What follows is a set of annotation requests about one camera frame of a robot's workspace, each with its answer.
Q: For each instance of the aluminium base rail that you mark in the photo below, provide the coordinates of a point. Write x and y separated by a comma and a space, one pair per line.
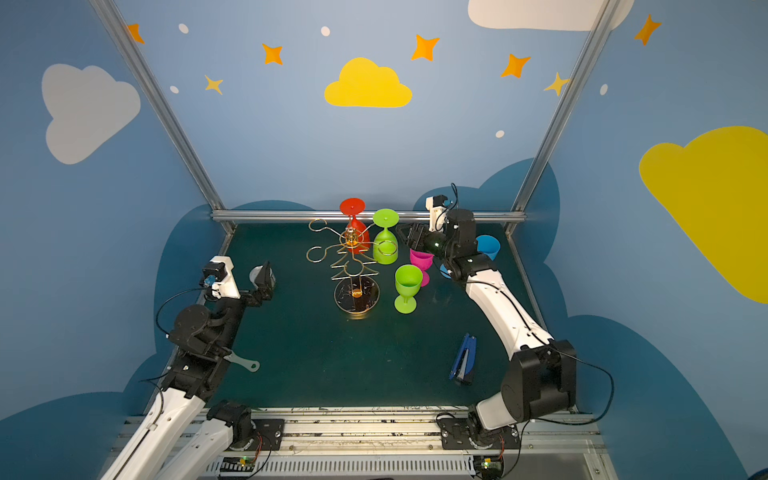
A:
404, 442

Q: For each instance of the blue wine glass front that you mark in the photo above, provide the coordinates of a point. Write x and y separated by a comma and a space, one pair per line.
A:
450, 270

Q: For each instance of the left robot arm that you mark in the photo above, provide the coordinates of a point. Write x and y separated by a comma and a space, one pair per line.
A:
180, 378

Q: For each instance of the pink wine glass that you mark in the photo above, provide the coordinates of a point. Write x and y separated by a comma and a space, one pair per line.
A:
423, 261

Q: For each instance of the silver tin can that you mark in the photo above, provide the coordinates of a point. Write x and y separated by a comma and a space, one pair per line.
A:
261, 274

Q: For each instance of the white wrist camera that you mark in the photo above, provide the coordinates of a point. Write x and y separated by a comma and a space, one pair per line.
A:
218, 281
437, 207

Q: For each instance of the red wine glass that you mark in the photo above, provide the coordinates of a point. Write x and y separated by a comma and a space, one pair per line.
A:
357, 237

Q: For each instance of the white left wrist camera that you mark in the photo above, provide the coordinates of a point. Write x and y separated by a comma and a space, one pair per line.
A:
218, 281

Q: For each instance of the corner frame post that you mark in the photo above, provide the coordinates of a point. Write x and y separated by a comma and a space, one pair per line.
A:
113, 22
583, 68

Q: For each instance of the aluminium frame rear rail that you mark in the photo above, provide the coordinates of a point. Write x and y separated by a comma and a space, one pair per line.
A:
304, 216

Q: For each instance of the gold wire glass rack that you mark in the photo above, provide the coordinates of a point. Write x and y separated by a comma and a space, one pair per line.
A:
356, 290

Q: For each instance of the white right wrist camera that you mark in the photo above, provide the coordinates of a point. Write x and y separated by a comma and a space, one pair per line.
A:
437, 207

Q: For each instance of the blue wine glass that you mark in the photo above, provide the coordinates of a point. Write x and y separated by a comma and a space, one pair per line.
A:
450, 270
488, 245

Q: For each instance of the grey dish brush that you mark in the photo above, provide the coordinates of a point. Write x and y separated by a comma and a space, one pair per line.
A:
250, 365

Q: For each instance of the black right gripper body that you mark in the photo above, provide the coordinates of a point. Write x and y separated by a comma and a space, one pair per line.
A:
420, 237

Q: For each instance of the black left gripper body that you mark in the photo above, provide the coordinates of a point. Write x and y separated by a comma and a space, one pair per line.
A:
255, 288

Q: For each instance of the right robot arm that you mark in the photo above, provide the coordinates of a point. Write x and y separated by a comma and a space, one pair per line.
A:
541, 377

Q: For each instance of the left corner frame post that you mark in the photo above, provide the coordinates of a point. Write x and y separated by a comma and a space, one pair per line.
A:
113, 22

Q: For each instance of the green wine glass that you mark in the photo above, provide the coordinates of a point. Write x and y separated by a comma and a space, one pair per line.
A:
408, 282
385, 245

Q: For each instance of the right corner frame post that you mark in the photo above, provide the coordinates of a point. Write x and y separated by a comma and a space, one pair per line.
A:
583, 68

